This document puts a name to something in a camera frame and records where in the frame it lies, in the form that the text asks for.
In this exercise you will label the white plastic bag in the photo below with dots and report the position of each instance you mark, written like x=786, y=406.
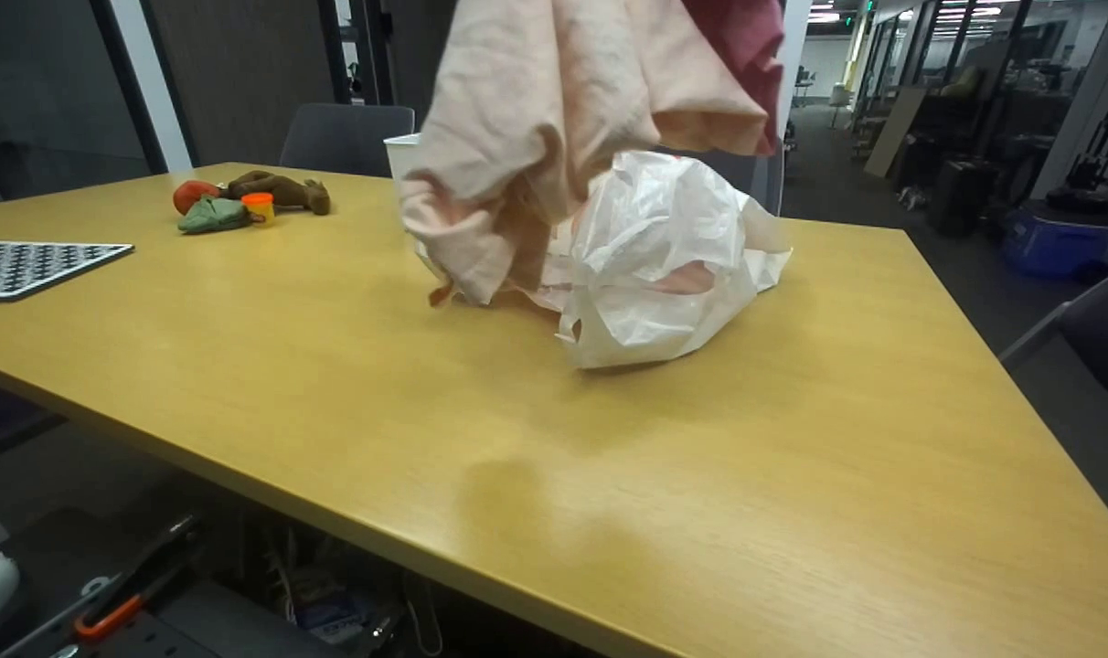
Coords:
x=658, y=262

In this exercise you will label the light pink shirt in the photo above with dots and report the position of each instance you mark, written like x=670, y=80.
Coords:
x=530, y=105

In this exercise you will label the magenta pink shirt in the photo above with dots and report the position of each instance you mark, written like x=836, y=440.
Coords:
x=748, y=37

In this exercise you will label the white plastic storage bin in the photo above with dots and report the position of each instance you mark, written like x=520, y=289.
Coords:
x=399, y=152

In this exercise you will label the grey office chair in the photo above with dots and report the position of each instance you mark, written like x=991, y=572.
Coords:
x=340, y=138
x=753, y=167

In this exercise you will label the orange play dough tub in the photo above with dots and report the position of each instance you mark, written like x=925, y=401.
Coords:
x=257, y=205

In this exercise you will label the green plush toy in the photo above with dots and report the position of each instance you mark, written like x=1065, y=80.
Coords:
x=212, y=214

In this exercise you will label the blue bin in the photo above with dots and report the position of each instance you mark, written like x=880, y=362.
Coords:
x=1052, y=247

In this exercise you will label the grey chair at right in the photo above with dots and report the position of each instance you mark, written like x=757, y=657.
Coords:
x=1081, y=324

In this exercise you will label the orange handled tool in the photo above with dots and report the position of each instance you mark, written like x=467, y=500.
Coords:
x=138, y=581

